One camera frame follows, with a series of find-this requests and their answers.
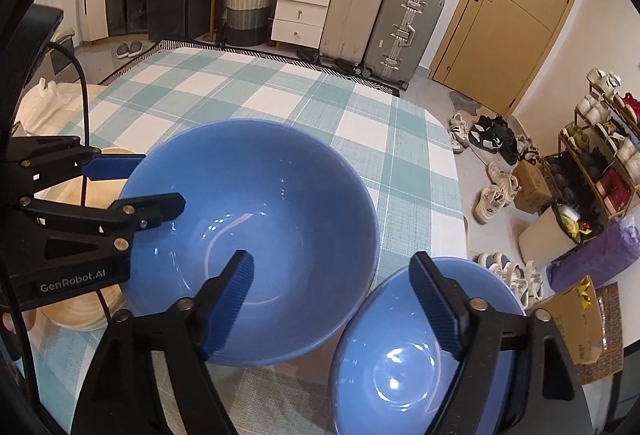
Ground black cable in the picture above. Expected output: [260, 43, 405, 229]
[44, 39, 116, 321]

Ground cardboard box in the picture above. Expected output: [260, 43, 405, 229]
[530, 276, 605, 365]

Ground wooden door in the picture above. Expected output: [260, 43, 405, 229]
[432, 0, 574, 115]

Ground large blue bowl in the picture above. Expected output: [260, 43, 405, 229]
[122, 120, 380, 367]

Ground beige suitcase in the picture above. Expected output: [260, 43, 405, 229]
[319, 0, 382, 66]

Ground woven laundry basket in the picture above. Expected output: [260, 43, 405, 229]
[224, 0, 273, 47]

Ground large cream plate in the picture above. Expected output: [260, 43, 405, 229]
[37, 146, 139, 333]

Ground small brown box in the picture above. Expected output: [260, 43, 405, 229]
[513, 161, 553, 214]

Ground grey slippers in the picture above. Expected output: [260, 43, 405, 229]
[115, 40, 143, 60]

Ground shoe rack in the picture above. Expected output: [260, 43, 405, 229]
[542, 69, 639, 245]

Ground silver suitcase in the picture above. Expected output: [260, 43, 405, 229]
[362, 0, 445, 90]

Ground purple bag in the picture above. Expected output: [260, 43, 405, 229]
[547, 215, 639, 293]

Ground white trash bin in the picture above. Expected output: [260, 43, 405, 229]
[518, 206, 577, 267]

